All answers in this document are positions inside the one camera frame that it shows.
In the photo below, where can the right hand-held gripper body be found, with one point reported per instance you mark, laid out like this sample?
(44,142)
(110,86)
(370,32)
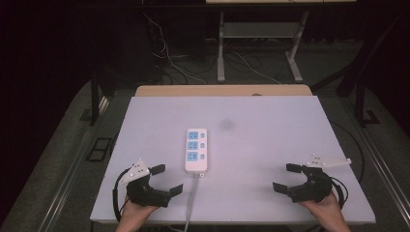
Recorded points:
(317,188)

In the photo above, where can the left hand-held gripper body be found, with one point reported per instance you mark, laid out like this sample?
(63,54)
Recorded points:
(145,195)

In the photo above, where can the white power strip blue sockets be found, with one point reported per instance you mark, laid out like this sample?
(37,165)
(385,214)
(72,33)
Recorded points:
(196,151)

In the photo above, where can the person's left hand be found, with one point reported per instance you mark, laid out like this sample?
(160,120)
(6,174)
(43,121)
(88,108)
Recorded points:
(133,214)

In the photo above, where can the person's right hand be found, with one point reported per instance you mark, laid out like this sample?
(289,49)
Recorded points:
(327,211)

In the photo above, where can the white table board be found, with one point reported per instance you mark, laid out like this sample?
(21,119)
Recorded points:
(251,161)

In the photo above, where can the black metal stand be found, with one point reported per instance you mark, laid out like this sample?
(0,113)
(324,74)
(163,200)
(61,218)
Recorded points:
(360,103)
(94,100)

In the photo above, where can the wooden table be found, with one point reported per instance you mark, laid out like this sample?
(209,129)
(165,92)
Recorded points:
(222,90)

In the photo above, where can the grey metal stand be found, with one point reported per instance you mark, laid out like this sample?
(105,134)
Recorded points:
(220,64)

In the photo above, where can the black floor frame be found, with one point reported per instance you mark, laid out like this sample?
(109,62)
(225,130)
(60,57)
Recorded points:
(99,150)

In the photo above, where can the aluminium floor rail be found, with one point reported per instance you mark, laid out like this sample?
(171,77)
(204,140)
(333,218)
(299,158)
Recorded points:
(66,180)
(383,161)

